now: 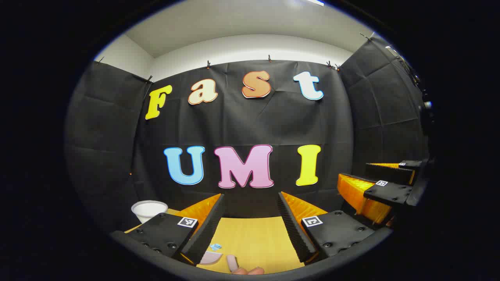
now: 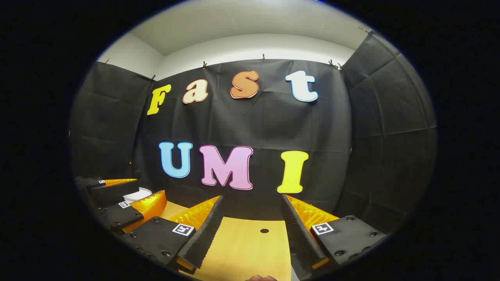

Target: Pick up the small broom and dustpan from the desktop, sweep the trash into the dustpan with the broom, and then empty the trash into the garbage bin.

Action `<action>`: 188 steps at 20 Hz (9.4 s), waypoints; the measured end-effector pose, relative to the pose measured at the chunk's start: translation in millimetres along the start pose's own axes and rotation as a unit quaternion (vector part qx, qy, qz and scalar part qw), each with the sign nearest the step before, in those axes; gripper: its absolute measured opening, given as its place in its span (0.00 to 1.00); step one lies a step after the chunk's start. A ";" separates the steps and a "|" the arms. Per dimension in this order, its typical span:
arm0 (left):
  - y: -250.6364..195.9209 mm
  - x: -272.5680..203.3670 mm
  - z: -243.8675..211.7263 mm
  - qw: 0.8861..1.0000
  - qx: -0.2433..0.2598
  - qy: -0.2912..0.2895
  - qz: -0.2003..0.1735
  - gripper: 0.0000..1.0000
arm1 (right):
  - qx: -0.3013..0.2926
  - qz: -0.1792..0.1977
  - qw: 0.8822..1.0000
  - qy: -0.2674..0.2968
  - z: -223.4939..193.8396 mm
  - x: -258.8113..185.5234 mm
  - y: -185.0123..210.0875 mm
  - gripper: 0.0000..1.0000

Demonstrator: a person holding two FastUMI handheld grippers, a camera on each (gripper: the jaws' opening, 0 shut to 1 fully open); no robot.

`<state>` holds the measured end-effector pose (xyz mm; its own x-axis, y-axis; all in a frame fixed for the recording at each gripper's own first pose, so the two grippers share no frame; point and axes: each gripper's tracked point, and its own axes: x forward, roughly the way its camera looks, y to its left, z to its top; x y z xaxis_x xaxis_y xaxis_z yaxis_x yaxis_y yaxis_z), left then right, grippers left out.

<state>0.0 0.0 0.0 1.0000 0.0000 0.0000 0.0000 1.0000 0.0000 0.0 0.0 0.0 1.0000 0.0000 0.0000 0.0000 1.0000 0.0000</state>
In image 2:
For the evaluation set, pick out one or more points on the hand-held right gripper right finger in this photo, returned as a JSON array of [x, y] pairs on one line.
[[299, 234]]

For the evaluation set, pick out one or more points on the row of small backdrop clips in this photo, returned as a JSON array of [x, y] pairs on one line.
[[263, 58]]

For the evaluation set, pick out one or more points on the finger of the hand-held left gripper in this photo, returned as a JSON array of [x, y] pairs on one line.
[[117, 216], [117, 193]]

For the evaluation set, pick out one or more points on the white ribbed garbage bin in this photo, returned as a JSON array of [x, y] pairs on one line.
[[142, 194]]

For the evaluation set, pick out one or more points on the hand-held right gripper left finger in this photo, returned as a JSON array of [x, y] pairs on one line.
[[205, 234]]

